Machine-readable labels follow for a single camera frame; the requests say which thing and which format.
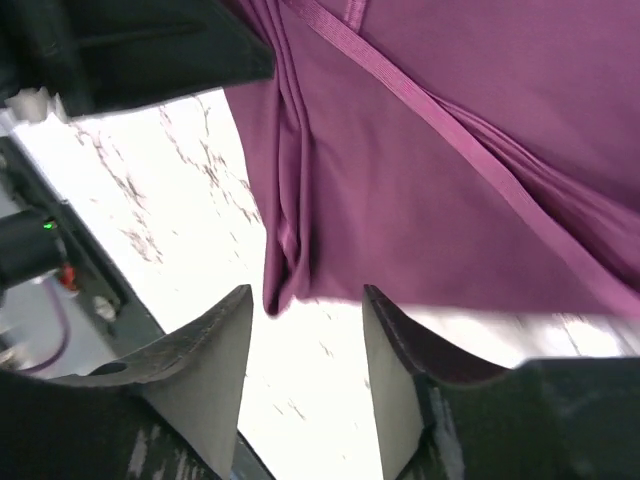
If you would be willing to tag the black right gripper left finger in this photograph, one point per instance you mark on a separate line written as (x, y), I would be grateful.
(166, 411)

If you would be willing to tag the purple cloth napkin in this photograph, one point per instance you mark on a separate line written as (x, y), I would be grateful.
(482, 155)

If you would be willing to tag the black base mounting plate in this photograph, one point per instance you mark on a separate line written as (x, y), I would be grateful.
(46, 237)

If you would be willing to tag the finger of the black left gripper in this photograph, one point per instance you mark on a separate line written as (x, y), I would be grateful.
(99, 57)

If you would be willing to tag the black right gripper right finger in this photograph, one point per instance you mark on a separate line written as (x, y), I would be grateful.
(443, 413)

